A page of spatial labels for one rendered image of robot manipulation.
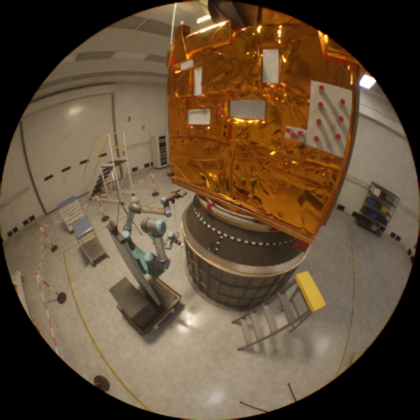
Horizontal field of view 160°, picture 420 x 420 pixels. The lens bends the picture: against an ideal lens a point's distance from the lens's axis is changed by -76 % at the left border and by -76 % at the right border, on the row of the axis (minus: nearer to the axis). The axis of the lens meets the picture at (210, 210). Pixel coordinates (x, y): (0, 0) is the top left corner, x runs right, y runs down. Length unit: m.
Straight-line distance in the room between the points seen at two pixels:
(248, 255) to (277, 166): 0.99
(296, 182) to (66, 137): 8.10
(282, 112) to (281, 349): 3.06
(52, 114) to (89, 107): 1.89
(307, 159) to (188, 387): 3.02
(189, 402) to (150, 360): 0.90
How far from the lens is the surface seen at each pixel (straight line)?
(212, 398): 2.72
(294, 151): 1.20
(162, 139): 8.80
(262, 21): 2.08
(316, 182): 1.20
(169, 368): 2.69
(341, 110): 1.17
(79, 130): 8.09
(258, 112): 1.30
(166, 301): 2.53
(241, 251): 1.69
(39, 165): 8.23
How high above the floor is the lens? 2.62
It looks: 34 degrees down
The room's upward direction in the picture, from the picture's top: 2 degrees clockwise
